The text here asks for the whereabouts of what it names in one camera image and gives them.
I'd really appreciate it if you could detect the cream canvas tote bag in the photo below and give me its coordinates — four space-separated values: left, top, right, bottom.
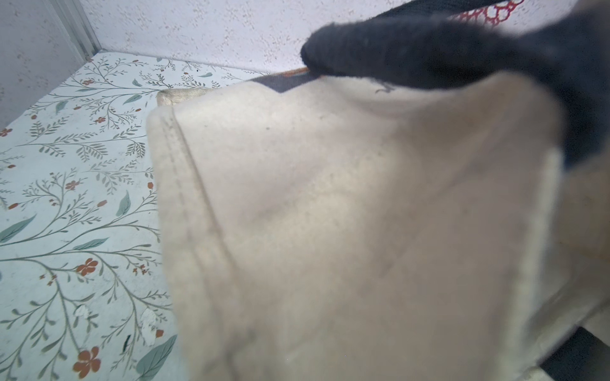
146 0 610 381

